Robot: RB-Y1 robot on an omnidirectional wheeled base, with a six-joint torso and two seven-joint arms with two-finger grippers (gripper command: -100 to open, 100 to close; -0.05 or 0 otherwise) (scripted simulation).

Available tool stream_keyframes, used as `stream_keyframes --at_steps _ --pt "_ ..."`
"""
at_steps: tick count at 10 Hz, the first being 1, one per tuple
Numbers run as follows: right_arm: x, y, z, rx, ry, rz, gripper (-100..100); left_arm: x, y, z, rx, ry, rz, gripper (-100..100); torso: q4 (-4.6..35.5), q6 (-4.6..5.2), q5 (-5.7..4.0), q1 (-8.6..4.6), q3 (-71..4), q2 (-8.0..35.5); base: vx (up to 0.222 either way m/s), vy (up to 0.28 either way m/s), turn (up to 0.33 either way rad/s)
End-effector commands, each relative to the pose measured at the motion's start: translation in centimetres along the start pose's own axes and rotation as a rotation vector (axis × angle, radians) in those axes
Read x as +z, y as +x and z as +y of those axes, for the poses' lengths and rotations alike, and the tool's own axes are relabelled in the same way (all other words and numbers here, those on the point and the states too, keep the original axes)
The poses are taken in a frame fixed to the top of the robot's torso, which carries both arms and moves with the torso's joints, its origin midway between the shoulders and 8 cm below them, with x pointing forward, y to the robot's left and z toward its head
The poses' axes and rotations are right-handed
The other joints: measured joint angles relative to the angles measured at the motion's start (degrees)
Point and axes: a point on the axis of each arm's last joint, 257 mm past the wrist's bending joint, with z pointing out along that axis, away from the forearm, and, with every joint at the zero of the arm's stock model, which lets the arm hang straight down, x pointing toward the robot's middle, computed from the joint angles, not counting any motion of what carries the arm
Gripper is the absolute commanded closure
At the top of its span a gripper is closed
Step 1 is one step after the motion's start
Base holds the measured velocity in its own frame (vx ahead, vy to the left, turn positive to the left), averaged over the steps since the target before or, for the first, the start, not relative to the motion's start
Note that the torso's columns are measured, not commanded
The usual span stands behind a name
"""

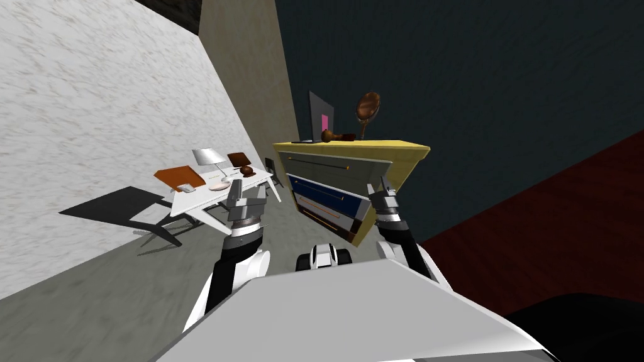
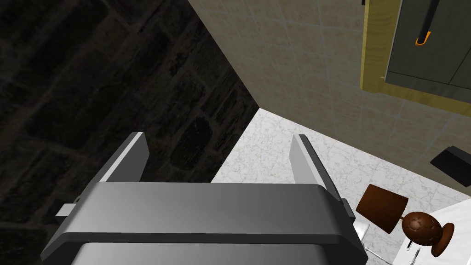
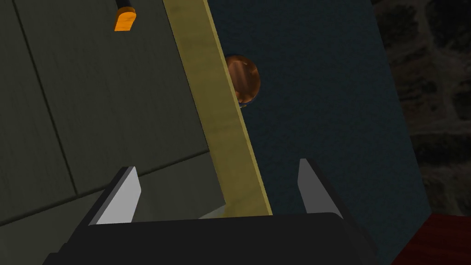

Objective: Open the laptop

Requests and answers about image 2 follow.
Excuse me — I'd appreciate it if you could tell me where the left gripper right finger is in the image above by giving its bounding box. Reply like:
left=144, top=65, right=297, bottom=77
left=289, top=134, right=342, bottom=205

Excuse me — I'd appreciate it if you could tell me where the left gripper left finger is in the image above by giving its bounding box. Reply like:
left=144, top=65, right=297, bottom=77
left=99, top=132, right=150, bottom=183

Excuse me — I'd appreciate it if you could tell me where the brown table lamp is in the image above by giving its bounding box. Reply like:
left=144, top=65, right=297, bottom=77
left=355, top=184, right=455, bottom=258

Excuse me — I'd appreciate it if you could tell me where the black box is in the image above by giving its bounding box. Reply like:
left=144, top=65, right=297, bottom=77
left=430, top=145, right=471, bottom=188

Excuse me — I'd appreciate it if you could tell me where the white table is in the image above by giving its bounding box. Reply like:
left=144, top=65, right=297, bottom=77
left=391, top=198, right=471, bottom=265

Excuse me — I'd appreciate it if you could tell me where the grey door leaf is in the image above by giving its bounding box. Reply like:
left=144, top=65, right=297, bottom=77
left=384, top=0, right=471, bottom=91

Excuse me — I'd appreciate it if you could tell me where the black and orange door handle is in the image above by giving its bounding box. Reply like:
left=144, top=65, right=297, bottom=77
left=415, top=0, right=441, bottom=47

